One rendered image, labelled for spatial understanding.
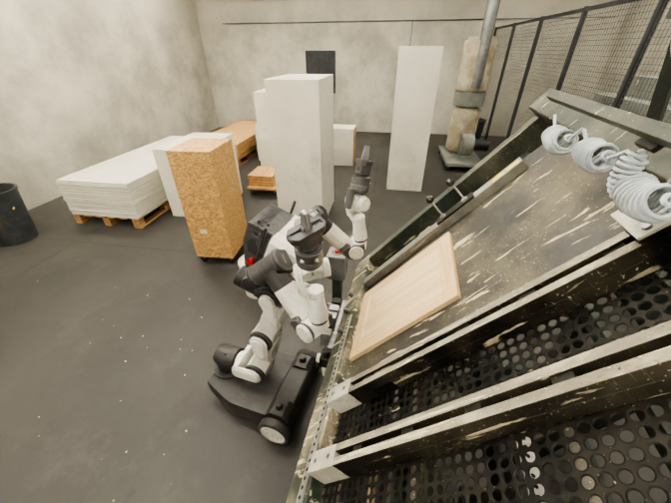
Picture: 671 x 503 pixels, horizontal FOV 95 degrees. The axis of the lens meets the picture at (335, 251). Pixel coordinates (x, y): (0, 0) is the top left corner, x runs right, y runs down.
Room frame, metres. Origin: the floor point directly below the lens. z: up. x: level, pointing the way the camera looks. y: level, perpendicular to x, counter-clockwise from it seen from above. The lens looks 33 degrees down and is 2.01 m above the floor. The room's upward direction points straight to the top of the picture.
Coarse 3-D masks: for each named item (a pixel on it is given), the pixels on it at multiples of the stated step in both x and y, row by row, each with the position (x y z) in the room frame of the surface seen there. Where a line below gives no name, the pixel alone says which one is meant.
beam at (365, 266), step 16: (368, 256) 1.62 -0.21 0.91; (368, 272) 1.47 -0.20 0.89; (352, 288) 1.38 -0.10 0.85; (352, 304) 1.20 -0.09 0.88; (352, 320) 1.07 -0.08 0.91; (336, 336) 1.04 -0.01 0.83; (352, 336) 0.98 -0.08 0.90; (336, 352) 0.91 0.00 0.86; (336, 384) 0.73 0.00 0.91; (320, 400) 0.70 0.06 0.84; (336, 416) 0.61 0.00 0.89; (304, 448) 0.53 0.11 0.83; (320, 448) 0.49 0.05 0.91; (304, 464) 0.47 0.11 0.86; (288, 496) 0.39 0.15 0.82; (304, 496) 0.37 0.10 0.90; (320, 496) 0.37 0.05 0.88
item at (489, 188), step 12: (516, 168) 1.22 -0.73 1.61; (504, 180) 1.23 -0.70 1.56; (480, 192) 1.25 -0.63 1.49; (492, 192) 1.23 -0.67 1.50; (468, 204) 1.25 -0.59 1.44; (456, 216) 1.26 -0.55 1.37; (432, 228) 1.30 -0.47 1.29; (444, 228) 1.27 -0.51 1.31; (420, 240) 1.29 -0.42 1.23; (408, 252) 1.30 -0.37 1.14; (384, 264) 1.35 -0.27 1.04; (396, 264) 1.32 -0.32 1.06; (372, 276) 1.34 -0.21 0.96
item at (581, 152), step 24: (552, 96) 0.95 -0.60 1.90; (600, 120) 0.68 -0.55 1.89; (624, 120) 0.59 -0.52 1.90; (552, 144) 0.83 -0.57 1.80; (576, 144) 0.71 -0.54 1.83; (600, 144) 0.65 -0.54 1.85; (600, 168) 0.63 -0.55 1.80; (624, 192) 0.49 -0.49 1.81; (648, 192) 0.45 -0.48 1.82; (648, 216) 0.43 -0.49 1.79
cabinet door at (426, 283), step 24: (408, 264) 1.20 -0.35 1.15; (432, 264) 1.05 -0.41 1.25; (384, 288) 1.17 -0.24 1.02; (408, 288) 1.02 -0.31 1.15; (432, 288) 0.90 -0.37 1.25; (456, 288) 0.80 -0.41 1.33; (360, 312) 1.13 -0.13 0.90; (384, 312) 0.98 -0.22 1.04; (408, 312) 0.87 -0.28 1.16; (432, 312) 0.79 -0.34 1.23; (360, 336) 0.94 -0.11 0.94; (384, 336) 0.83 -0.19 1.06
